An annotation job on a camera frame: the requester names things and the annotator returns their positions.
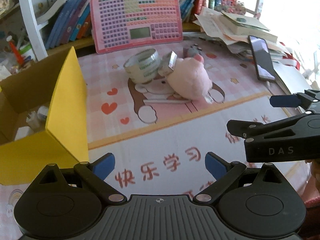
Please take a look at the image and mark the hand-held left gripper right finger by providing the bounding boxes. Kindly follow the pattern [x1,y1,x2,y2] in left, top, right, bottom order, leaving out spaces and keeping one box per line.
[192,151,295,205]

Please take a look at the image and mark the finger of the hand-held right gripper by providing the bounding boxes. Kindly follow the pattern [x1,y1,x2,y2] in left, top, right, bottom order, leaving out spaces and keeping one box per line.
[226,112,310,143]
[269,89,320,115]

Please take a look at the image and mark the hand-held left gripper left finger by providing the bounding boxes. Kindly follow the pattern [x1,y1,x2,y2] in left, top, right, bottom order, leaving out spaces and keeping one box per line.
[24,152,128,205]

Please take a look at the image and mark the yellow cardboard box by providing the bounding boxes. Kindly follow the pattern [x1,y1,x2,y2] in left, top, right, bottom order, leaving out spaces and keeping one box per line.
[0,46,90,186]

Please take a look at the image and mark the pink plush pig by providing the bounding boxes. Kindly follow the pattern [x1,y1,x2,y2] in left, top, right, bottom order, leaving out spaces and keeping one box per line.
[165,54,213,100]

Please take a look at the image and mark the white bottle dark label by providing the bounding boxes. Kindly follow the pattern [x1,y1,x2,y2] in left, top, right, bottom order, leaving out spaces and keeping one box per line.
[37,106,50,121]

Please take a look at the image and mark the small white cube charger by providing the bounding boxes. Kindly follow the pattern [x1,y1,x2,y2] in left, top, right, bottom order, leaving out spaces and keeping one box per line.
[26,111,42,130]

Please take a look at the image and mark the white plug charger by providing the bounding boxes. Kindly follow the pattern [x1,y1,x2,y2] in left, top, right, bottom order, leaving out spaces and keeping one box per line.
[14,126,34,140]

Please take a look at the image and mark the small grey plush toy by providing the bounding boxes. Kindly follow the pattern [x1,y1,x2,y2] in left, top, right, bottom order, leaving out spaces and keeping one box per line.
[183,44,203,58]

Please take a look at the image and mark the small silver box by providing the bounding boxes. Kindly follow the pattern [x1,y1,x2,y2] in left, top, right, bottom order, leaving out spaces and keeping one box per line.
[158,51,178,77]

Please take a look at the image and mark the clear tape roll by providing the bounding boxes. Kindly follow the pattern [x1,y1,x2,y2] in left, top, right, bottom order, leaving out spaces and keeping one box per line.
[123,48,162,84]

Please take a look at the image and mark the person's right hand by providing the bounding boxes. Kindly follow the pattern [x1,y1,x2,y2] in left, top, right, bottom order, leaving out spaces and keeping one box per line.
[305,158,320,193]

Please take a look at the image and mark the stack of white papers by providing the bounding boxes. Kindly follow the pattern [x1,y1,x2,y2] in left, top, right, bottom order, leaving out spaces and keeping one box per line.
[272,62,313,98]

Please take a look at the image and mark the red white striped cloth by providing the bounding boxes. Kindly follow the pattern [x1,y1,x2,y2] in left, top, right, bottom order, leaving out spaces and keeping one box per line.
[284,45,301,67]

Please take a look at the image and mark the black smartphone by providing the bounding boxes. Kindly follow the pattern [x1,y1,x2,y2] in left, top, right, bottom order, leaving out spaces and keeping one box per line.
[248,35,277,82]

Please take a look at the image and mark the pink checked printed tablecloth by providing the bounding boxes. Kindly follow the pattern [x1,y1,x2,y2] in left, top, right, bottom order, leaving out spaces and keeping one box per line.
[0,31,315,205]

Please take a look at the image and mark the thick pale green book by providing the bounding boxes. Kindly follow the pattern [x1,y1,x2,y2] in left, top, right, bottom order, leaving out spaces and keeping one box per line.
[221,10,278,43]

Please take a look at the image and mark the pile of loose papers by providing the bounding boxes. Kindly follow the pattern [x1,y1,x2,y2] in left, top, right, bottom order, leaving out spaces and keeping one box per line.
[194,7,293,63]

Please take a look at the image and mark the row of small colourful bottles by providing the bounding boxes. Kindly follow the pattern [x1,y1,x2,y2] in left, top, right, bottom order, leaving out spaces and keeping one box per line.
[204,0,247,15]

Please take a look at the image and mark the row of thin blue books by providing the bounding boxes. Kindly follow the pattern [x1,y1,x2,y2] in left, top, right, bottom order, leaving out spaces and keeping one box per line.
[179,0,202,22]

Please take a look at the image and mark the white green pen cup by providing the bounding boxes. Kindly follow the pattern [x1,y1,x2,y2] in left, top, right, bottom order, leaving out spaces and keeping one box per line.
[19,42,35,62]

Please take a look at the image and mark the pink learning tablet toy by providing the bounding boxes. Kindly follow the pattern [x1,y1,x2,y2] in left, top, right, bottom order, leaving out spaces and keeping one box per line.
[89,0,184,54]

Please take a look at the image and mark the white curved book stand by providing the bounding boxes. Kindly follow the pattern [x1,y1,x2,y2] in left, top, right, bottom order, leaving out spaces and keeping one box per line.
[35,0,73,26]

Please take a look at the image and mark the white bookshelf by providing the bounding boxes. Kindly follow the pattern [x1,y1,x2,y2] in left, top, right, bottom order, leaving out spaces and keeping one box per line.
[0,0,265,62]

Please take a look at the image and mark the white charging cable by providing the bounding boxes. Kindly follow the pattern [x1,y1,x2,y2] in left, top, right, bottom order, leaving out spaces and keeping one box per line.
[265,80,278,92]

